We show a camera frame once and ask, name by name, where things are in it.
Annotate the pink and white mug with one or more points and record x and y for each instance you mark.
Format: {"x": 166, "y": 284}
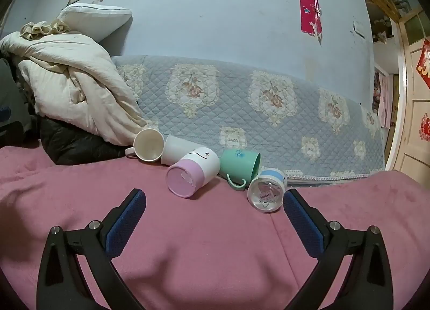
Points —
{"x": 192, "y": 172}

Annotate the blue quilted floral bedspread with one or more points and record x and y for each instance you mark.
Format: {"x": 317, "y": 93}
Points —
{"x": 310, "y": 133}

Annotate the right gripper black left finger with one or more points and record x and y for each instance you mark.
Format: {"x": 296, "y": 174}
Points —
{"x": 61, "y": 283}

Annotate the cream white mug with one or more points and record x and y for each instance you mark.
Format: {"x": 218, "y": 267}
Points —
{"x": 148, "y": 146}

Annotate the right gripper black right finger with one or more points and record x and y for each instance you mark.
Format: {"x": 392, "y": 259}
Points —
{"x": 368, "y": 282}

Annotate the pink plush blanket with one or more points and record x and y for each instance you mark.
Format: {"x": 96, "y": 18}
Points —
{"x": 213, "y": 251}

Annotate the blue and white cup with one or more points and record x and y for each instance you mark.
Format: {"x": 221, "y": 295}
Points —
{"x": 265, "y": 193}

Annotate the cream panelled door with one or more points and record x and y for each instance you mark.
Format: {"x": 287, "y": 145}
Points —
{"x": 409, "y": 154}

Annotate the red vertical wall banner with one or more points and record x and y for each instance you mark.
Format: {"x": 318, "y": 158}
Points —
{"x": 310, "y": 19}

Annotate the red diamond fu sticker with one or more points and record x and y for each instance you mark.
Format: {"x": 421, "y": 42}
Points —
{"x": 423, "y": 63}

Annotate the white cylindrical cup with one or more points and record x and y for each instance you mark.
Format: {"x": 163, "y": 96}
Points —
{"x": 175, "y": 148}

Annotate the mint green mug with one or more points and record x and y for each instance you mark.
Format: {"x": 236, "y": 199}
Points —
{"x": 239, "y": 167}

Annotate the white pillow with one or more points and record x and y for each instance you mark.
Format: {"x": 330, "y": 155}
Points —
{"x": 94, "y": 20}

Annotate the red round paper cutting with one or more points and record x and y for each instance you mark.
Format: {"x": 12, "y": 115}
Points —
{"x": 424, "y": 130}

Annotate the cream folded quilt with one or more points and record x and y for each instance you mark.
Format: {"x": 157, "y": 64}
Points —
{"x": 74, "y": 80}

